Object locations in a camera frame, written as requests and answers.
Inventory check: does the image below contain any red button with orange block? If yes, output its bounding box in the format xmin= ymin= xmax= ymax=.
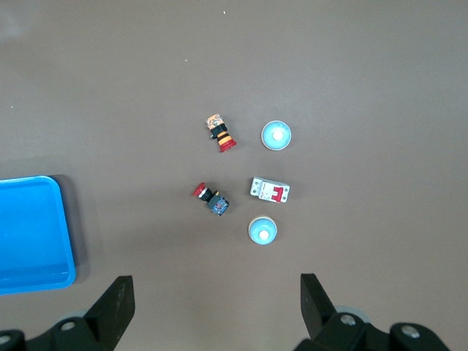
xmin=205 ymin=113 xmax=238 ymax=154

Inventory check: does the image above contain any red button with black block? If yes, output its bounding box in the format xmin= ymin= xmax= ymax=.
xmin=192 ymin=181 xmax=231 ymax=217

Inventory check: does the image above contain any blue plastic tray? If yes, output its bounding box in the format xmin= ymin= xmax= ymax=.
xmin=0 ymin=175 xmax=77 ymax=295

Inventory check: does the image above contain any white red circuit breaker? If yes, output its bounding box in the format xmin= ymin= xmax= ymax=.
xmin=249 ymin=176 xmax=292 ymax=205

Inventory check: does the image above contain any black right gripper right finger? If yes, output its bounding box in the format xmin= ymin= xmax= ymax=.
xmin=300 ymin=272 xmax=451 ymax=351

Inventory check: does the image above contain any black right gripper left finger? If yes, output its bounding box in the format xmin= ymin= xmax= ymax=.
xmin=0 ymin=275 xmax=136 ymax=351

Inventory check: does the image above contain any blue service bell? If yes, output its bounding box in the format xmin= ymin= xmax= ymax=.
xmin=260 ymin=119 xmax=293 ymax=151
xmin=248 ymin=215 xmax=278 ymax=246

